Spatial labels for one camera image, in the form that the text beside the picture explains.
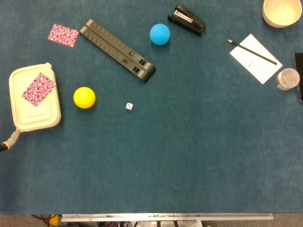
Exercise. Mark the white paper sheet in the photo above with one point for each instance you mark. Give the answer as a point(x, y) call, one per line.
point(260, 66)

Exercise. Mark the cream plastic lunch box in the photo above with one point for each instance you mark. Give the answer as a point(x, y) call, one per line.
point(35, 116)

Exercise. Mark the blue ball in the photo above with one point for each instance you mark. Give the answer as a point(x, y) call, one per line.
point(159, 34)

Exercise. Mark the clear jar of clips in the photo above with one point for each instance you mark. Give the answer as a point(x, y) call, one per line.
point(287, 79)

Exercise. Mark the cream bowl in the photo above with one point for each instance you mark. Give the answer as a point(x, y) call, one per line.
point(281, 11)

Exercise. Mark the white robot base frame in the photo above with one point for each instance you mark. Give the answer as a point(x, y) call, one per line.
point(151, 224)

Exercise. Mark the yellow ball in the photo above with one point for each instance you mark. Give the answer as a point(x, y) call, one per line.
point(84, 97)

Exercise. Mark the dark green pencil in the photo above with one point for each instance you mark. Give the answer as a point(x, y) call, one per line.
point(253, 52)

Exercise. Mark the red white patterned card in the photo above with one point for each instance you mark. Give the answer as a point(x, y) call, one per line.
point(38, 89)
point(63, 35)

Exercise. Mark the yellow object under table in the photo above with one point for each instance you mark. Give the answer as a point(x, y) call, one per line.
point(54, 220)

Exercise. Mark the black stapler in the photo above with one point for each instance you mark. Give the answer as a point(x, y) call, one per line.
point(189, 21)

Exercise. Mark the aluminium frame rail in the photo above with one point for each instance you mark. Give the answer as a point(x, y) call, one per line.
point(165, 217)

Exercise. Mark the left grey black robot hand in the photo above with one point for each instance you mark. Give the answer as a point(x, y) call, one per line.
point(11, 139)

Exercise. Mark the small white die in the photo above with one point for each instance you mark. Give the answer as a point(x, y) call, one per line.
point(129, 106)

